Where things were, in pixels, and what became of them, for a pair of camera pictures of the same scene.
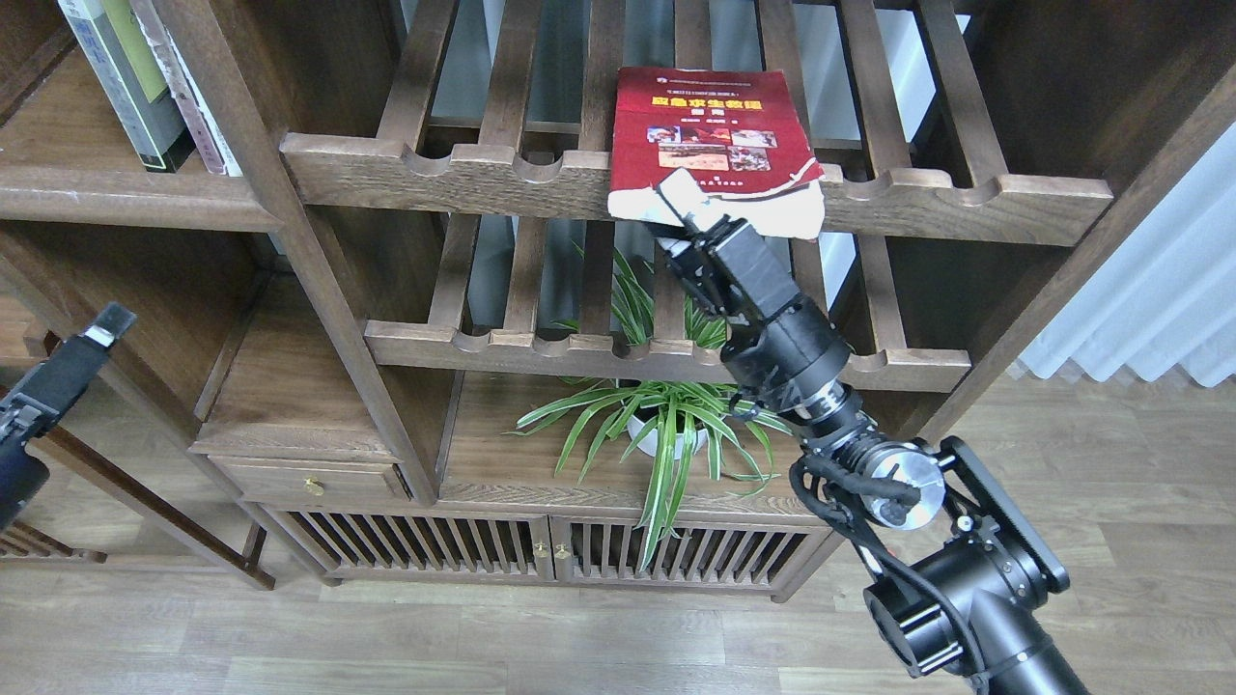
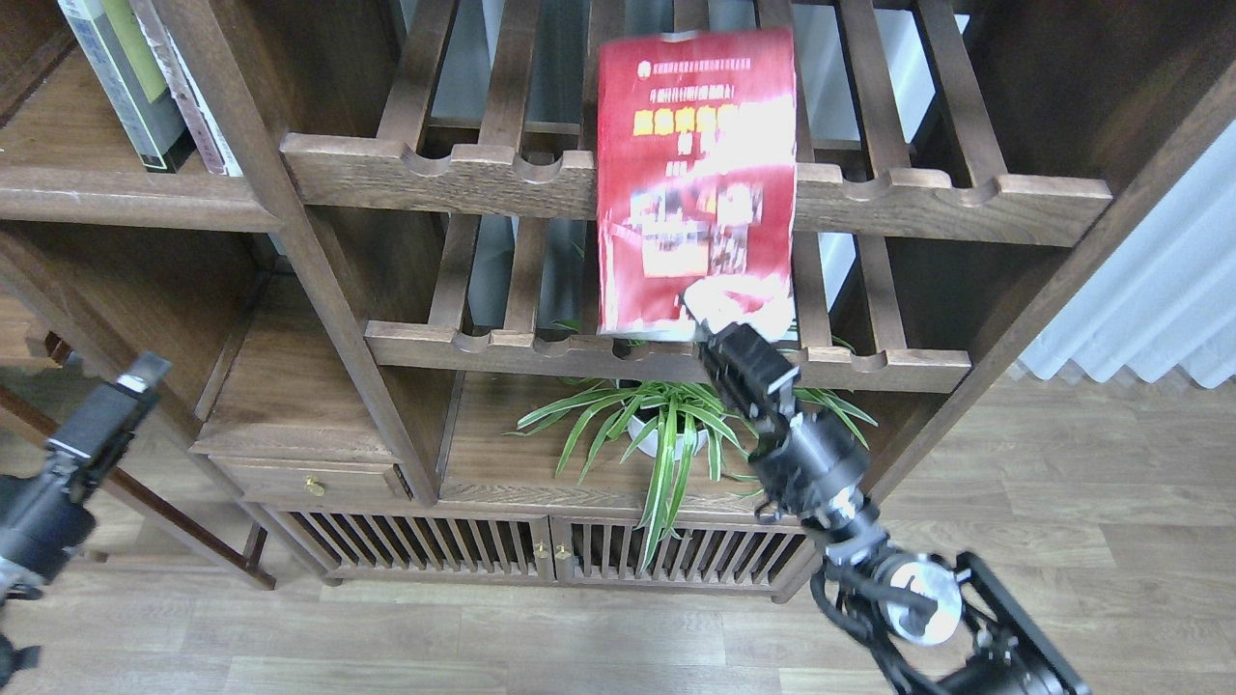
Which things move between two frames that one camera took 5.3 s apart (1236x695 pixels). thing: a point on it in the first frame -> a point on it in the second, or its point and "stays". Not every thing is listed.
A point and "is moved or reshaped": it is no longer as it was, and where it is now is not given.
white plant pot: x=651 y=444 stays
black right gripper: x=792 y=361 -> x=811 y=469
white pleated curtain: x=1165 y=296 stays
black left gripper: x=33 y=406 -> x=42 y=522
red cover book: x=744 y=130 is moved or reshaped
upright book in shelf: x=210 y=136 stays
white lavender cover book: x=79 y=14 stays
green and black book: x=124 y=38 stays
